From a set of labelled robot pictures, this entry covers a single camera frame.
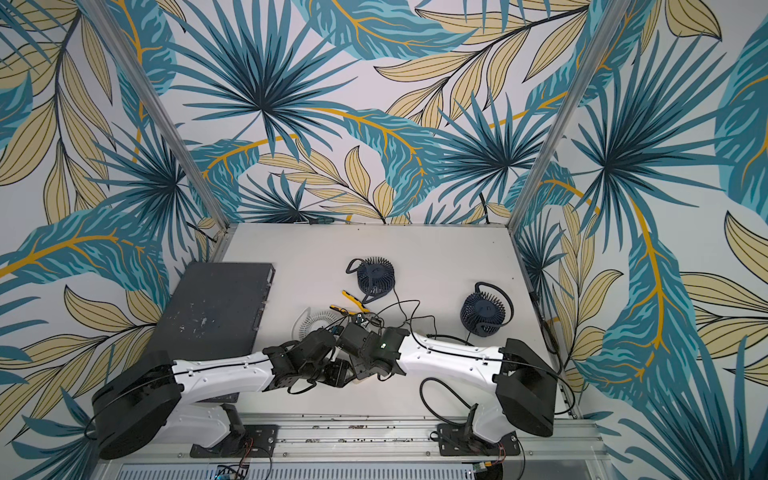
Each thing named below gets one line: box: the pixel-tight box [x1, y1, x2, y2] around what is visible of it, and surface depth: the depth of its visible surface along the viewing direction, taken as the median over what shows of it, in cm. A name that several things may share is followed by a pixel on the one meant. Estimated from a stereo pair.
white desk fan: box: [292, 307, 343, 339], surface depth 89 cm
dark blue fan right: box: [460, 281, 514, 337], surface depth 92 cm
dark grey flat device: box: [148, 262, 276, 360], surface depth 94 cm
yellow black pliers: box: [329, 290, 371, 315], surface depth 99 cm
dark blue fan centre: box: [346, 257, 395, 304], surface depth 101 cm
